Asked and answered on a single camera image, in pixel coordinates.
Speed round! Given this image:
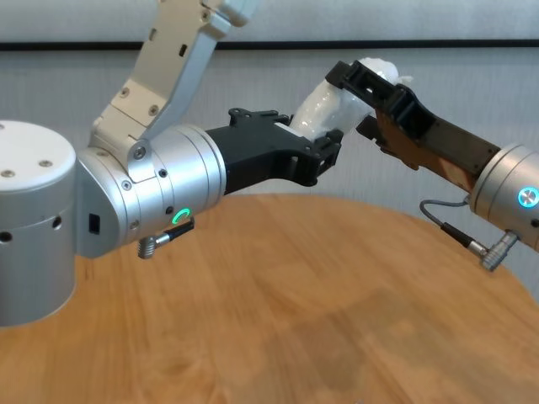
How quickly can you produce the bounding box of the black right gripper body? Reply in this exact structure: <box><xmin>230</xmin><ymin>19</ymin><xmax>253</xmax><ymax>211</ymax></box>
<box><xmin>373</xmin><ymin>82</ymin><xmax>503</xmax><ymax>191</ymax></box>

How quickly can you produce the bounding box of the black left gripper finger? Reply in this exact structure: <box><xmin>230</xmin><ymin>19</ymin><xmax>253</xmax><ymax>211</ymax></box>
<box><xmin>291</xmin><ymin>129</ymin><xmax>344</xmax><ymax>187</ymax></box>

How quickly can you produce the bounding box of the black horizontal wall rail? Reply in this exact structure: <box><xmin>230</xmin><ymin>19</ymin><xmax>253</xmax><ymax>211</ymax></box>
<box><xmin>0</xmin><ymin>38</ymin><xmax>539</xmax><ymax>53</ymax></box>

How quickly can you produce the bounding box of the right arm cable with connector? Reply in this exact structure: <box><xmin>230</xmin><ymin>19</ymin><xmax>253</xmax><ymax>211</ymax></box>
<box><xmin>419</xmin><ymin>198</ymin><xmax>520</xmax><ymax>273</ymax></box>

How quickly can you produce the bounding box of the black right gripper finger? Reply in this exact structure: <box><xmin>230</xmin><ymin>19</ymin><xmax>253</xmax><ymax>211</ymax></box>
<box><xmin>355</xmin><ymin>116</ymin><xmax>393</xmax><ymax>156</ymax></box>
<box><xmin>325</xmin><ymin>59</ymin><xmax>406</xmax><ymax>114</ymax></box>

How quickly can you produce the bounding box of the left arm cable with connector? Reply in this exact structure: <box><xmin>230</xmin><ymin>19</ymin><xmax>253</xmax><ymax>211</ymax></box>
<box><xmin>136</xmin><ymin>215</ymin><xmax>196</xmax><ymax>260</ymax></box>

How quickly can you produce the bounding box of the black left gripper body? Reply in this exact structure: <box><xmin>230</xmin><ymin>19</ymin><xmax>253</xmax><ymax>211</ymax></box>
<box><xmin>205</xmin><ymin>108</ymin><xmax>322</xmax><ymax>197</ymax></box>

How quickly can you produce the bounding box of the arm cable with connector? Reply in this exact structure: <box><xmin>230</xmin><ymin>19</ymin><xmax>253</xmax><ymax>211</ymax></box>
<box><xmin>136</xmin><ymin>215</ymin><xmax>196</xmax><ymax>260</ymax></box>
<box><xmin>419</xmin><ymin>198</ymin><xmax>520</xmax><ymax>273</ymax></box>

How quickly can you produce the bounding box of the white plastic-wrapped sandbag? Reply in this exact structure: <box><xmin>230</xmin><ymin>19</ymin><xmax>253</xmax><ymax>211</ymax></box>
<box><xmin>289</xmin><ymin>56</ymin><xmax>414</xmax><ymax>141</ymax></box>

